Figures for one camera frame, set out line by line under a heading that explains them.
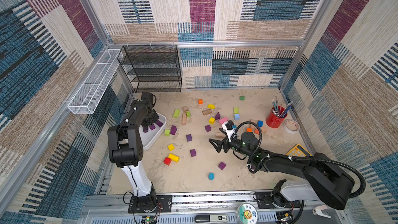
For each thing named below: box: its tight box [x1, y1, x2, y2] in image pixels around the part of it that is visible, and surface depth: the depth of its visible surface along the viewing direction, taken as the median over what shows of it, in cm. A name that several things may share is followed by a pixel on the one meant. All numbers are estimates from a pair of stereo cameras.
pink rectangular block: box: [218, 116, 229, 125], surface depth 105 cm
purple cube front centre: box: [218, 161, 227, 171], surface depth 85 cm
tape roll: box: [283, 119, 301, 134], surface depth 101 cm
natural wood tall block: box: [261, 125, 270, 133], surface depth 101 cm
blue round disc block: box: [208, 172, 216, 181], surface depth 83 cm
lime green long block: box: [173, 108, 181, 118], surface depth 108 cm
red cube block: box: [163, 157, 172, 166], surface depth 87 cm
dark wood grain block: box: [202, 108, 213, 116], surface depth 110 cm
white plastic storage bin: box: [138, 112, 167, 151], surface depth 95 cm
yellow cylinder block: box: [167, 152, 180, 163], surface depth 88 cm
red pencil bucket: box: [265, 105, 288, 129], surface depth 97 cm
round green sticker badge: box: [238, 202, 259, 224], surface depth 65 cm
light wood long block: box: [181, 113, 187, 125], surface depth 107 cm
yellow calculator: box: [285, 143, 312, 157], surface depth 91 cm
